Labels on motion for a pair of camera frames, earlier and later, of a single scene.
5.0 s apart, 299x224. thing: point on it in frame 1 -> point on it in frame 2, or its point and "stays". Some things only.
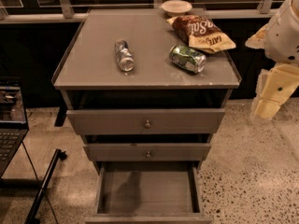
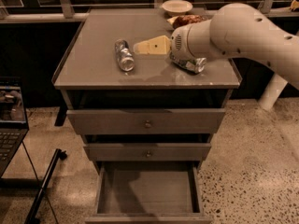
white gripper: (282, 37) -> (177, 43)
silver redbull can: (124, 57) stays
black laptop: (13, 122) stays
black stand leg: (30, 218) stays
